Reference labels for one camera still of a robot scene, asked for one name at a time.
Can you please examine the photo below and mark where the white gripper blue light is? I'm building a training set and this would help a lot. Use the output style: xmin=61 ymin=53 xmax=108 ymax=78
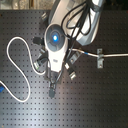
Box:
xmin=33 ymin=22 xmax=80 ymax=80

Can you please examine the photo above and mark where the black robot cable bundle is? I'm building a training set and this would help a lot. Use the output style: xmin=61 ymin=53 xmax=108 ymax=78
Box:
xmin=60 ymin=0 xmax=101 ymax=42

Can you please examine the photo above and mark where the metal cable clip bracket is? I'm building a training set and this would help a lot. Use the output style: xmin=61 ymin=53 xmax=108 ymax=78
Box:
xmin=97 ymin=48 xmax=104 ymax=69

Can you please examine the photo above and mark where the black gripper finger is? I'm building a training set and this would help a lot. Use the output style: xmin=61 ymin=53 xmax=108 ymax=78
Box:
xmin=49 ymin=85 xmax=53 ymax=98
xmin=53 ymin=83 xmax=56 ymax=94

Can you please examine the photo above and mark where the white cable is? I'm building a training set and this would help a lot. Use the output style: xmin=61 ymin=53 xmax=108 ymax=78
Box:
xmin=0 ymin=36 xmax=128 ymax=103

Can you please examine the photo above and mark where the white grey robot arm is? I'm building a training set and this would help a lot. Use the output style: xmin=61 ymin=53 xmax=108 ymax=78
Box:
xmin=33 ymin=0 xmax=104 ymax=98

